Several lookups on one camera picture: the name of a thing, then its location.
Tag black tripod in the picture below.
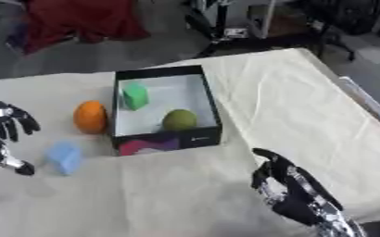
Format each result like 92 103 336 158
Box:
180 0 250 59

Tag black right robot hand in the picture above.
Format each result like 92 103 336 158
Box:
249 147 346 227

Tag green block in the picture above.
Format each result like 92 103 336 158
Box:
120 81 151 112

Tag black box with white inside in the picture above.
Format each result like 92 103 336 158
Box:
108 64 224 157

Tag orange toy fruit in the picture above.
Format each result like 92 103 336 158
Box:
71 100 111 135

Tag red cloth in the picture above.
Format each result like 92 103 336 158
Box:
19 0 151 56

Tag light blue block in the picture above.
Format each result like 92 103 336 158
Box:
44 141 85 177

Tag olive green toy fruit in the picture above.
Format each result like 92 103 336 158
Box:
160 108 200 132

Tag black chair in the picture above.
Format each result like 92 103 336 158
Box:
247 0 380 62

